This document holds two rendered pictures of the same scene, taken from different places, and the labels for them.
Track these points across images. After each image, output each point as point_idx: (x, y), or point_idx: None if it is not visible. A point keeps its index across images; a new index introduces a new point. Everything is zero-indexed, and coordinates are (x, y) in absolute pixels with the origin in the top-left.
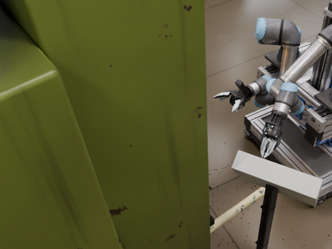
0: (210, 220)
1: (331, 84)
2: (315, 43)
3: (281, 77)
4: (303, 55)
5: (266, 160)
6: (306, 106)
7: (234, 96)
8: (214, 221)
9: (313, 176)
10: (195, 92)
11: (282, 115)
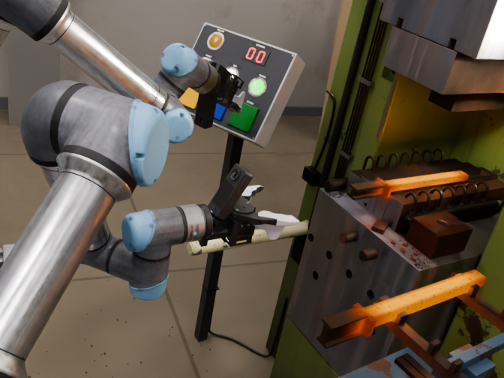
0: (310, 166)
1: None
2: (79, 18)
3: (165, 93)
4: (112, 47)
5: (262, 42)
6: None
7: (247, 201)
8: (289, 227)
9: (213, 25)
10: None
11: None
